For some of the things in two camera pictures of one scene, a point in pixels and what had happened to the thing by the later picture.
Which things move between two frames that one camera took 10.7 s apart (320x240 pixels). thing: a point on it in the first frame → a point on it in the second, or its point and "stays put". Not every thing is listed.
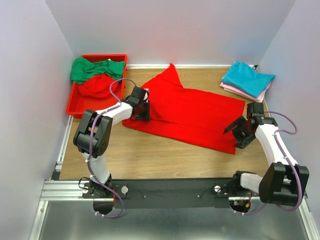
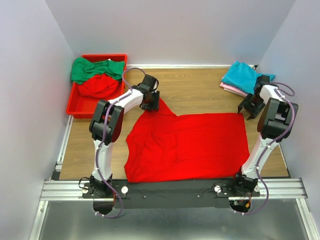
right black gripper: x=240 y=132 → x=249 y=109
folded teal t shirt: x=243 y=78 stays put
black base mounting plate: x=164 y=193 stays put
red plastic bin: x=77 y=103 stays put
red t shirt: x=188 y=114 → x=161 y=146
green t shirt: x=83 y=69 stays put
